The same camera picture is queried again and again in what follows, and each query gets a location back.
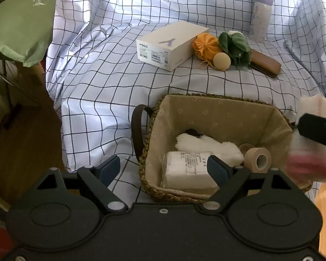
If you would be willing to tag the woven basket with beige lining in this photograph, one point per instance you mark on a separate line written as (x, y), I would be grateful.
(220, 114)

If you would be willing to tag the red object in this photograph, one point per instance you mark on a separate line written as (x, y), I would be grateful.
(0, 239)

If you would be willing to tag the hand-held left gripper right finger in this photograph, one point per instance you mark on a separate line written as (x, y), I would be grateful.
(217, 170)

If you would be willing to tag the white and pink plush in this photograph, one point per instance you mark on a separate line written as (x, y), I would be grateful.
(301, 165)

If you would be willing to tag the purple lidded bottle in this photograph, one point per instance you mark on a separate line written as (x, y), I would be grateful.
(259, 16)

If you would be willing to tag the white cardboard box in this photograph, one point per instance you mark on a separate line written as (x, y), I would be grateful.
(173, 43)

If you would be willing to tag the checked bed sheet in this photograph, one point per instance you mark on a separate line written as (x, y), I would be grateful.
(97, 87)

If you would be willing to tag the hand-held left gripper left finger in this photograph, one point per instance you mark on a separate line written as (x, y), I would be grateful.
(110, 170)

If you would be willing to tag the brown leather case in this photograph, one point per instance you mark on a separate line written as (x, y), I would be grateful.
(266, 62)

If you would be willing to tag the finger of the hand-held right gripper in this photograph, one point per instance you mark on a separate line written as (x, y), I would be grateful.
(320, 130)

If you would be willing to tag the cream foam ball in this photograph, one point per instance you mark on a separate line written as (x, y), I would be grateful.
(221, 62)

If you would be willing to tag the orange gathered cloth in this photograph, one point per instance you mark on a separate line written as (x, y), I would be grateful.
(207, 46)

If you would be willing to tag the black metal stand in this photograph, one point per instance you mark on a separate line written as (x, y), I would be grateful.
(12, 117)

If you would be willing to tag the white fluffy towel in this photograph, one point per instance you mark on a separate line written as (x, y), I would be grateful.
(206, 144)

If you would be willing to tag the green printed pillow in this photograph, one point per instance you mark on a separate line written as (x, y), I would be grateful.
(16, 27)

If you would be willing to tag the white tissue packet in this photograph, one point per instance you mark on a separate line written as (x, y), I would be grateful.
(184, 174)

